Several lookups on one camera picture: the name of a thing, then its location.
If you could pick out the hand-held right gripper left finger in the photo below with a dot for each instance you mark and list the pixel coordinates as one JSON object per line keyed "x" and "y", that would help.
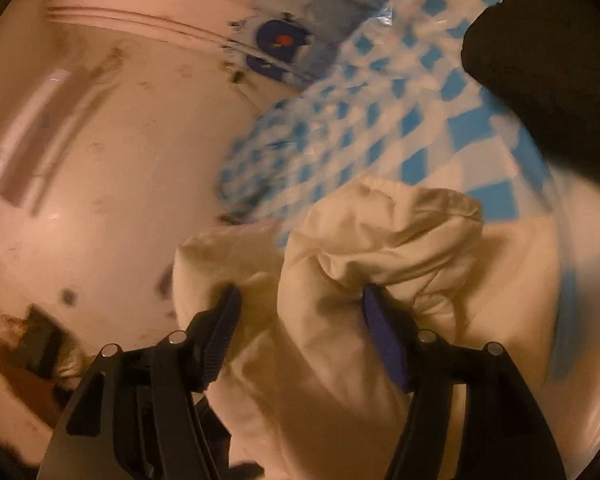
{"x": 225, "y": 330}

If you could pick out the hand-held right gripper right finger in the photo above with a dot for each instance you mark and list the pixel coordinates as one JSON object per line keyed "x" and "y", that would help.
{"x": 380, "y": 332}

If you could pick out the cream white garment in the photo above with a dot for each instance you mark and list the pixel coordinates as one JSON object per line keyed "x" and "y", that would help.
{"x": 330, "y": 270}

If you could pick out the black garment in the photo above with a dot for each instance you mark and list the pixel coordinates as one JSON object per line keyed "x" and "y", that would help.
{"x": 545, "y": 70}

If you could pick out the dark brown clutter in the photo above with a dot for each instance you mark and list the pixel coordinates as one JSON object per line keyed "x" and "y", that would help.
{"x": 35, "y": 340}

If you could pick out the blue checkered plastic sheet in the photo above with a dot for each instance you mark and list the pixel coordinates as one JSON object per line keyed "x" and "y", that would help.
{"x": 405, "y": 110}

